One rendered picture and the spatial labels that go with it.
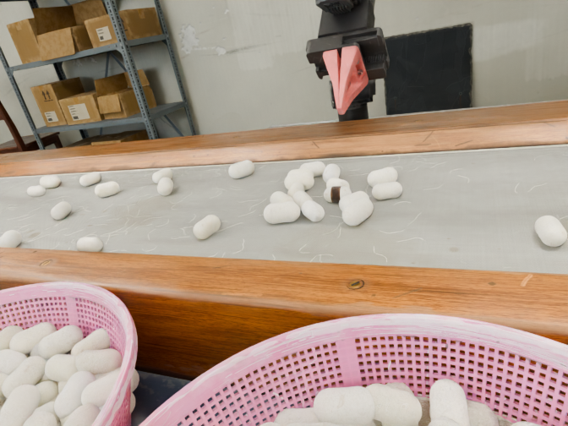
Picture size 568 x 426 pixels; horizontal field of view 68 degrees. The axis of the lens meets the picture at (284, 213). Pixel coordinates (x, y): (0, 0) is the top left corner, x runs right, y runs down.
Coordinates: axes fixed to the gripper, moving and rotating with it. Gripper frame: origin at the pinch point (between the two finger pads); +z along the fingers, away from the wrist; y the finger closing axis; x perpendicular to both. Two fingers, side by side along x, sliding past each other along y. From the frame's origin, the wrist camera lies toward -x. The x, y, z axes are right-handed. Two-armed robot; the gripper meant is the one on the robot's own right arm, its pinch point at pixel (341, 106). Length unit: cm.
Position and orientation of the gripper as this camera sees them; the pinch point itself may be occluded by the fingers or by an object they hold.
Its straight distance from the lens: 56.5
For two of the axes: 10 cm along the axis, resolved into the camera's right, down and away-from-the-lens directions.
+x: 3.8, 4.0, 8.3
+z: -1.6, 9.2, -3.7
